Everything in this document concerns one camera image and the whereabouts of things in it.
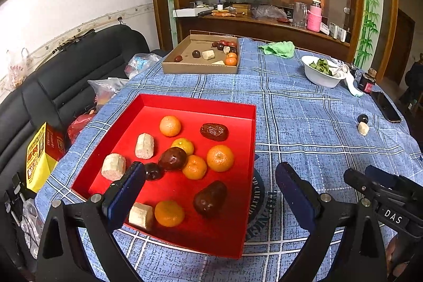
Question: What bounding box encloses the sugarcane chunk tray front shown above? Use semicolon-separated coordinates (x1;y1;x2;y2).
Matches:
128;202;154;231

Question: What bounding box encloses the beige sugarcane block large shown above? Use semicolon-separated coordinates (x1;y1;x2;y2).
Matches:
101;153;126;181

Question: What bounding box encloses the white sugarcane chunk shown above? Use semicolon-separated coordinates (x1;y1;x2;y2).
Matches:
357;122;369;136

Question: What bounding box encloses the beige sugarcane block small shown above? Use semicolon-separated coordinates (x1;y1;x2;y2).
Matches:
135;133;154;160

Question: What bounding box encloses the dark round plum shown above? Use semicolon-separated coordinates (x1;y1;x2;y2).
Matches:
357;114;369;124

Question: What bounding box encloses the red jujube date front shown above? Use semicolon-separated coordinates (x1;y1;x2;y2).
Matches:
193;180;227;218

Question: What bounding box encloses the small orange mandarin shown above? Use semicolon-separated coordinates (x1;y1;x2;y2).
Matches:
171;137;194;155

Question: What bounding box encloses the orange mandarin tray back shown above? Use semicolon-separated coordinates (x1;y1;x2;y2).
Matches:
159;115;181;137

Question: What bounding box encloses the large orange mandarin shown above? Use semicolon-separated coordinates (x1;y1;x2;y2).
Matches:
206;145;235;173

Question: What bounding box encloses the orange mandarin front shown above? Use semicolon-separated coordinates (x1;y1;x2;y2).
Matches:
154;200;185;228

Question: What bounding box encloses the person right hand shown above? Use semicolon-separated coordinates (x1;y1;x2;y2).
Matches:
386;235;397;273

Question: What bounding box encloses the black smartphone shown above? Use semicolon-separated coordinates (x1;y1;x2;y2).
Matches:
371;91;402;123

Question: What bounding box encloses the yellow red carton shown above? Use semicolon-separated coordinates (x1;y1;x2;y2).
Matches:
25;122;65;192

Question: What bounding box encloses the red plastic bag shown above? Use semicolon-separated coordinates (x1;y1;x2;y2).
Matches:
67;112;95;144

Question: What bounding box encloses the blue plaid tablecloth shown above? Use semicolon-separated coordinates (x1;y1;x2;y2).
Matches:
35;39;422;281

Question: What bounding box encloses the red tray box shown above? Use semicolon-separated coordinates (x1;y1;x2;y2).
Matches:
71;93;258;260

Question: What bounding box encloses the dark jar red label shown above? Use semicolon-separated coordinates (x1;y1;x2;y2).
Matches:
358;68;377;94

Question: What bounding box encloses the clear plastic bag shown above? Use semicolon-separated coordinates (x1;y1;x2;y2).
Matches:
88;77;128;109

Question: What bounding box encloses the black sofa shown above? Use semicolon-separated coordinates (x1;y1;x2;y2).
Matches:
0;24;151;190

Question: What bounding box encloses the white green cloth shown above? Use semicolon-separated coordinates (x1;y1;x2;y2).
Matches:
330;58;364;97

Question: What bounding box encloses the white bowl with greens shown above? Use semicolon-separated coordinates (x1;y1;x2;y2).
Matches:
301;55;346;89

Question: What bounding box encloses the clear bag blue label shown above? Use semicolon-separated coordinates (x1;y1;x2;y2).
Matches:
124;53;160;80

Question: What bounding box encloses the wooden sideboard counter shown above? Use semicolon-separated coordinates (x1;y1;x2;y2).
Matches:
177;15;353;62

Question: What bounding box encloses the brown cardboard box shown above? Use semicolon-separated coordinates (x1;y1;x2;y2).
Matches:
162;34;240;75

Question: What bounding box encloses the pink water bottle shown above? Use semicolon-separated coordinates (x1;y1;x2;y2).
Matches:
307;0;322;32

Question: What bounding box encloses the glass pitcher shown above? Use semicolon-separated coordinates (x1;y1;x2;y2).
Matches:
292;2;307;28

